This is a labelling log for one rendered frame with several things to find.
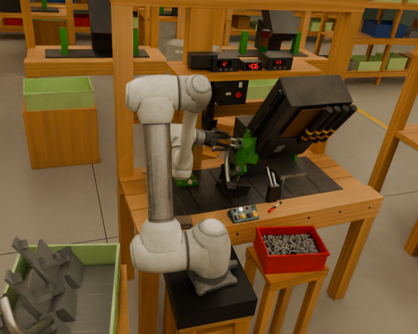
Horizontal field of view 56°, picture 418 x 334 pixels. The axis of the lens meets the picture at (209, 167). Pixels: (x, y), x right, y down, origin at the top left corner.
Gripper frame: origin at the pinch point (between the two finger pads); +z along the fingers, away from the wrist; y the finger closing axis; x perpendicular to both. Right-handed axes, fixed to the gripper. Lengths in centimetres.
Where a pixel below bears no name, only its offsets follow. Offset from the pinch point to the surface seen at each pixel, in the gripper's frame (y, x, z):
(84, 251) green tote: -60, 9, -76
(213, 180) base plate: -15.3, 27.0, 1.5
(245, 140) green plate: 0.5, -5.0, 4.2
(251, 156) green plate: -8.2, -5.1, 7.6
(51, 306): -81, -5, -90
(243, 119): 19.2, 7.6, 11.9
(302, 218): -41, -7, 40
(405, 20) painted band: 665, 429, 918
